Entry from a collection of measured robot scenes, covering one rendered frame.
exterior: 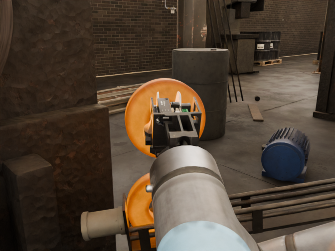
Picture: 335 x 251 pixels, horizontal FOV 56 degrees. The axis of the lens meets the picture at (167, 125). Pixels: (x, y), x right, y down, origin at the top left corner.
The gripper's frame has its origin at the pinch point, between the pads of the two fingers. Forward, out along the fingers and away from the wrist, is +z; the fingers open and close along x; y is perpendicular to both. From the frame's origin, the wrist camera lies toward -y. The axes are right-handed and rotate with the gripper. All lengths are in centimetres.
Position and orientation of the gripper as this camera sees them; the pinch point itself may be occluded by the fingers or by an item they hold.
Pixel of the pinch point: (165, 109)
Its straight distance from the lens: 60.6
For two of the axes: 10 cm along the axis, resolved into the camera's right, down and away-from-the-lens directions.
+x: -9.9, 0.3, -1.2
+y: 0.4, -8.4, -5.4
